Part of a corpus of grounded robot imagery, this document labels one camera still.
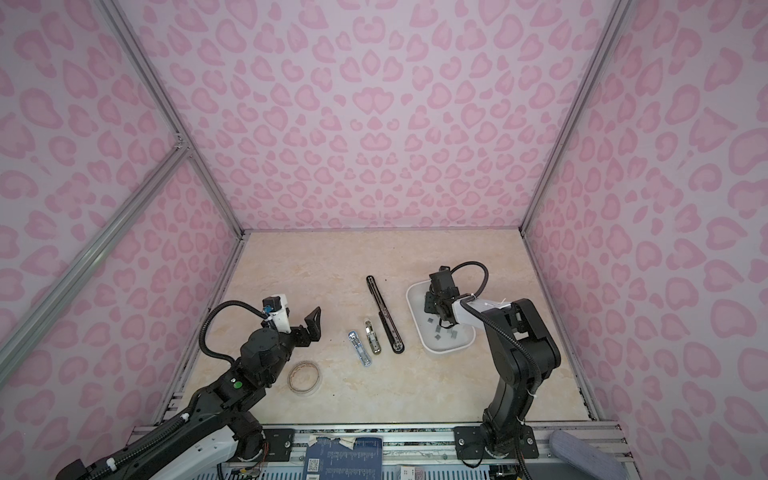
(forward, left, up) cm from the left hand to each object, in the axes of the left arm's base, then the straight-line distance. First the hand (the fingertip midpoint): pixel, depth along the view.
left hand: (306, 305), depth 78 cm
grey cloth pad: (-33, -67, -15) cm, 76 cm away
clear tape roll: (-12, +3, -19) cm, 23 cm away
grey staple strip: (-1, -36, -18) cm, 40 cm away
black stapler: (+3, -21, -17) cm, 27 cm away
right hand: (+12, -36, -17) cm, 42 cm away
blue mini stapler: (-5, -13, -18) cm, 23 cm away
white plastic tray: (-2, -40, -19) cm, 45 cm away
